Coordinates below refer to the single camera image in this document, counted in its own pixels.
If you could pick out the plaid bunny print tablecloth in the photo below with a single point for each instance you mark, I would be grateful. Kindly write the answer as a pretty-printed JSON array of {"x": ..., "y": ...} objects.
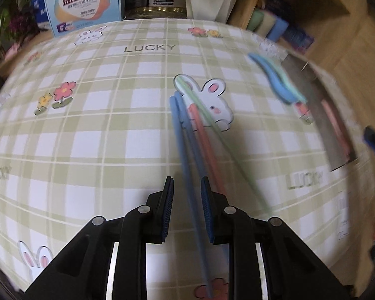
[{"x": 112, "y": 131}]

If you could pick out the metal utensil tray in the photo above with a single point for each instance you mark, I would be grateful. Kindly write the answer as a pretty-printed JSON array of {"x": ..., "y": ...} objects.
[{"x": 318, "y": 125}]

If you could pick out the blue spoon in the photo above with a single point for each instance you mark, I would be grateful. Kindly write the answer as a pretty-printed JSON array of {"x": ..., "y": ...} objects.
[{"x": 274, "y": 81}]

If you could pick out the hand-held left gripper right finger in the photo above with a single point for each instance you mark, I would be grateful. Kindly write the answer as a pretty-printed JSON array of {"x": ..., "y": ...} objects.
[{"x": 207, "y": 215}]

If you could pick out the gold embossed tray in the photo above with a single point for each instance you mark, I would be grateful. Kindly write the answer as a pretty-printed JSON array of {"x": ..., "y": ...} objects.
[{"x": 156, "y": 13}]

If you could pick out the blue chopstick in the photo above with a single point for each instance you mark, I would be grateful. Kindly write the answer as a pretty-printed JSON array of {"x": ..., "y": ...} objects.
[
  {"x": 190, "y": 137},
  {"x": 187, "y": 168}
]

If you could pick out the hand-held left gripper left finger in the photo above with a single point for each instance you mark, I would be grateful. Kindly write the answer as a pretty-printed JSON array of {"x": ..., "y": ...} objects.
[{"x": 167, "y": 212}]

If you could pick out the pink chopstick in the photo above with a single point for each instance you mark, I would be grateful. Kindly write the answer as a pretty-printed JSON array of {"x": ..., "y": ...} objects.
[{"x": 206, "y": 143}]

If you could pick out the light green spoon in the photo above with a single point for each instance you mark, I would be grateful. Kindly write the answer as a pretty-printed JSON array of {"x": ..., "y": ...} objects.
[{"x": 295, "y": 89}]

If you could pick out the blue white carton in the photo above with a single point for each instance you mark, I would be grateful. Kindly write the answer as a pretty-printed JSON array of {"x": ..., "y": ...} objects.
[{"x": 40, "y": 12}]

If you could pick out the light green chopstick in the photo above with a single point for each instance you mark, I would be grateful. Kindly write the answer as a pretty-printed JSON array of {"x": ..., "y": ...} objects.
[{"x": 224, "y": 137}]

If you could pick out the pink blossom plant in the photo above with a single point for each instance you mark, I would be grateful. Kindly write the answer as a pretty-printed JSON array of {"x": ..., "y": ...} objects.
[{"x": 15, "y": 22}]

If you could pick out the small blue box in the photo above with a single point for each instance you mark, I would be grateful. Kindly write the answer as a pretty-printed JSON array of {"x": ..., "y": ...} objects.
[{"x": 298, "y": 39}]

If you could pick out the dark blue picture box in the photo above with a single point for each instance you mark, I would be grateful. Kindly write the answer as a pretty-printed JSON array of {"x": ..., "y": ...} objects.
[{"x": 274, "y": 3}]

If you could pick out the white blue box orange print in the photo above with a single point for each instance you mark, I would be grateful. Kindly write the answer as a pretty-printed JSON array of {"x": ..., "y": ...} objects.
[{"x": 84, "y": 3}]

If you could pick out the green cup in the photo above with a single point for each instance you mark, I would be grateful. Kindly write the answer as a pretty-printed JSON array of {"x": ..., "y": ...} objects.
[{"x": 255, "y": 22}]

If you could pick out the pink spoon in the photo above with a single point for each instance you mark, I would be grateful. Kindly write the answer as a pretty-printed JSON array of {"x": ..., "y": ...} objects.
[{"x": 334, "y": 125}]

